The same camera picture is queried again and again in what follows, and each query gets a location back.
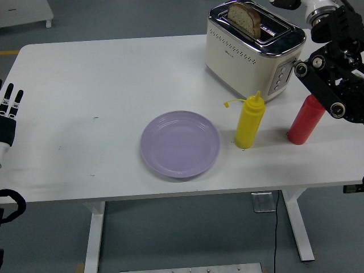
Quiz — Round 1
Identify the black floor cable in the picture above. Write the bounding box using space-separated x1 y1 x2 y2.
272 191 280 273

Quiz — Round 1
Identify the white cabinet with feet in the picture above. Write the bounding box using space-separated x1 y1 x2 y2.
0 0 55 29

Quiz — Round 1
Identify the purple round plate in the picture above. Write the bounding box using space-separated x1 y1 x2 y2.
140 110 222 179

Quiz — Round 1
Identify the large metal base plate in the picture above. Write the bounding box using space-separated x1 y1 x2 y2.
119 262 263 273

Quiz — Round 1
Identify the black table control panel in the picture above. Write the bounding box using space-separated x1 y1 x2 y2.
342 184 364 195

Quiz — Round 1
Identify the brown bread slice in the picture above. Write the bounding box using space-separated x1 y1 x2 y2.
227 2 262 39

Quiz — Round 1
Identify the cream and chrome toaster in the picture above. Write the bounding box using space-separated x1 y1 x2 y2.
205 1 308 104

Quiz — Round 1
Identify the small metal floor plate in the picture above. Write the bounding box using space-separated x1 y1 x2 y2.
250 192 278 213

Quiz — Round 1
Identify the white table leg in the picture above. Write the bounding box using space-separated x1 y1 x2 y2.
280 187 316 262
84 201 106 273

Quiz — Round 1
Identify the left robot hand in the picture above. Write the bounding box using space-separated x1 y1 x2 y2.
0 82 25 169

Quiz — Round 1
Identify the yellow squeeze bottle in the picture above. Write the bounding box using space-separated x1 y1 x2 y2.
224 90 266 150

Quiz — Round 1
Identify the red squeeze bottle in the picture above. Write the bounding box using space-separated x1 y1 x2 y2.
286 93 326 146

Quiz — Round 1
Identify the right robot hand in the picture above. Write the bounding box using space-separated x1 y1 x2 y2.
269 0 338 14

